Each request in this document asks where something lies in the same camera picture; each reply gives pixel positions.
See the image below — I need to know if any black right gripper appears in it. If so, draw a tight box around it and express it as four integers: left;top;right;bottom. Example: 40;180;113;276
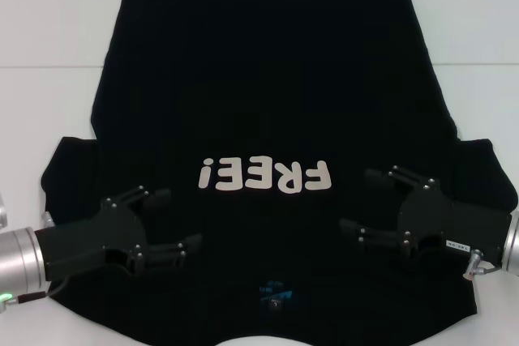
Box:
339;164;513;272

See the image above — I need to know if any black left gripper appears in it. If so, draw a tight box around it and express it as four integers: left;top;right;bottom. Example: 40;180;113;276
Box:
34;185;203;283

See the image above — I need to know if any black t-shirt with white print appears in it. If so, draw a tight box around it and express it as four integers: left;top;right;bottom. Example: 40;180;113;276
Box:
40;0;518;346

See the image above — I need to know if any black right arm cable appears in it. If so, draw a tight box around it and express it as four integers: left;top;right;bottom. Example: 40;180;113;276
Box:
463;249;504;282

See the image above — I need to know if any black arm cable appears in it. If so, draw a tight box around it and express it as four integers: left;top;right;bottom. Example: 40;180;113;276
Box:
6;275;76;307
463;249;504;282

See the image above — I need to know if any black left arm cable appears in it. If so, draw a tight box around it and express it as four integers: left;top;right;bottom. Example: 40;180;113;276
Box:
6;275;76;307

